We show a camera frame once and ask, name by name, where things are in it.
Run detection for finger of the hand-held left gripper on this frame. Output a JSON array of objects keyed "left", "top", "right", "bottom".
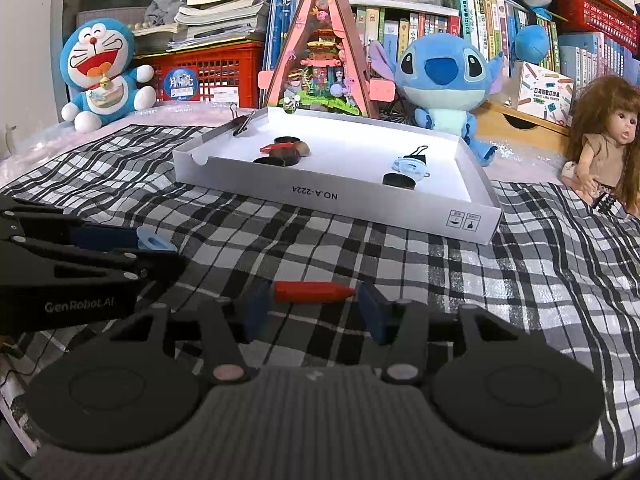
[
  {"left": 0, "top": 196, "right": 143, "bottom": 251},
  {"left": 0, "top": 240, "right": 187, "bottom": 286}
]

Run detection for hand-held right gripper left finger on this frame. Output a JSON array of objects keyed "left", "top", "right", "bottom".
[{"left": 107, "top": 280, "right": 273, "bottom": 385}]

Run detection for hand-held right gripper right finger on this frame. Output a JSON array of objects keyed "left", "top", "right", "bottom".
[{"left": 357, "top": 282, "right": 521, "bottom": 385}]

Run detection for light blue hair clip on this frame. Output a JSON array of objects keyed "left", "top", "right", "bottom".
[{"left": 136, "top": 226, "right": 178, "bottom": 252}]

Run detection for white cardboard box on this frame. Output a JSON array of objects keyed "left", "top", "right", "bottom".
[{"left": 172, "top": 106, "right": 503, "bottom": 246}]

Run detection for blue clothespin with bears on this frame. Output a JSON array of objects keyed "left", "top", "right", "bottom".
[{"left": 391, "top": 156, "right": 432, "bottom": 180}]

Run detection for black white plaid blanket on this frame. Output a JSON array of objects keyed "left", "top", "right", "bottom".
[{"left": 0, "top": 122, "right": 640, "bottom": 466}]

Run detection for blue white cat plush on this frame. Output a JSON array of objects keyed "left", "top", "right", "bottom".
[{"left": 60, "top": 19, "right": 157, "bottom": 134}]

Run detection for red plastic crate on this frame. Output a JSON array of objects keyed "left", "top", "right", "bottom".
[{"left": 135, "top": 42, "right": 266, "bottom": 108}]

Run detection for wooden drawer box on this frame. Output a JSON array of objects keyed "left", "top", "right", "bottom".
[{"left": 482, "top": 100, "right": 571, "bottom": 153}]

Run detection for grey crumpled cloth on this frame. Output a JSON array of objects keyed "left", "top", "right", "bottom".
[{"left": 145, "top": 0, "right": 183, "bottom": 26}]

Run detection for blue alien plush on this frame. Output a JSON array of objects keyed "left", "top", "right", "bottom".
[{"left": 367, "top": 34, "right": 503, "bottom": 167}]

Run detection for pink triangular miniature house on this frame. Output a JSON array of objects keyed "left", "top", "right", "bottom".
[{"left": 257, "top": 0, "right": 396, "bottom": 120}]

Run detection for stack of worn books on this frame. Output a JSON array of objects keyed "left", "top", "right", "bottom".
[{"left": 132, "top": 0, "right": 281, "bottom": 53}]

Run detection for white printed carton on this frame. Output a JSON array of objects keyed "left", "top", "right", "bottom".
[{"left": 515, "top": 60, "right": 576, "bottom": 128}]

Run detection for long-haired baby doll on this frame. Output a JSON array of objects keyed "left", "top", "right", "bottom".
[{"left": 560, "top": 75, "right": 640, "bottom": 218}]

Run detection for blue standing folders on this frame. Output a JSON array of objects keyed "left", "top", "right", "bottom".
[{"left": 265, "top": 0, "right": 308, "bottom": 68}]

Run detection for row of shelf books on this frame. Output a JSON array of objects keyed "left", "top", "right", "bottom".
[{"left": 350, "top": 0, "right": 640, "bottom": 76}]

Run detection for red mesh basket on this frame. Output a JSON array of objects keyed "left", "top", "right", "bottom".
[{"left": 552, "top": 0, "right": 640, "bottom": 53}]

